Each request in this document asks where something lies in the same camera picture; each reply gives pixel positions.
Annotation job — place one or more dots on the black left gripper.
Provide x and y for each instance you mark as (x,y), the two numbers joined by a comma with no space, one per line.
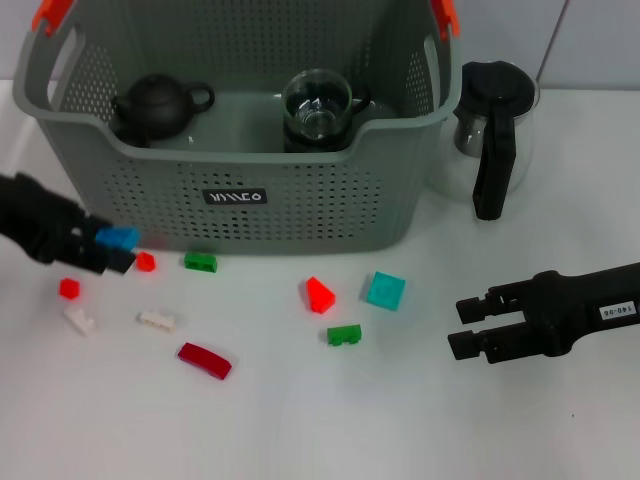
(35,220)

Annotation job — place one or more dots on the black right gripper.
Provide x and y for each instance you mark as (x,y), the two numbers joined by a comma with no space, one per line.
(575,310)

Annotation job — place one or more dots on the blue square toy brick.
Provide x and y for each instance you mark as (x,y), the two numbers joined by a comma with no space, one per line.
(117,237)

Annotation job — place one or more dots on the small red toy brick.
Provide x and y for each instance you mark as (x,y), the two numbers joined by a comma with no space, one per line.
(69,288)
(145,261)

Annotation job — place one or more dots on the white toy brick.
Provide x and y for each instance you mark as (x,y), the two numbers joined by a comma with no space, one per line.
(80,321)
(159,320)

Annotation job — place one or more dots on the dark red curved toy brick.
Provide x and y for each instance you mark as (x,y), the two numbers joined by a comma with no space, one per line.
(205,361)

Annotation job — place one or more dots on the grey perforated plastic storage bin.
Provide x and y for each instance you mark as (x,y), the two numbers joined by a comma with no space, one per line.
(300,200)

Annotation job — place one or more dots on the green toy brick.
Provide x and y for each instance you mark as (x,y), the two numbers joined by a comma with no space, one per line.
(344,335)
(200,261)

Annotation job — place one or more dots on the teal square toy brick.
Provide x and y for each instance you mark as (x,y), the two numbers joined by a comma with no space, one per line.
(386,291)

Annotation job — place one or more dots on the black clay teapot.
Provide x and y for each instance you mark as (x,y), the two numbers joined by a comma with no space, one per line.
(150,107)

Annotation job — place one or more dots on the orange-red sloped toy brick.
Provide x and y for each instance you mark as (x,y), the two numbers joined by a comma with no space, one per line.
(319,295)

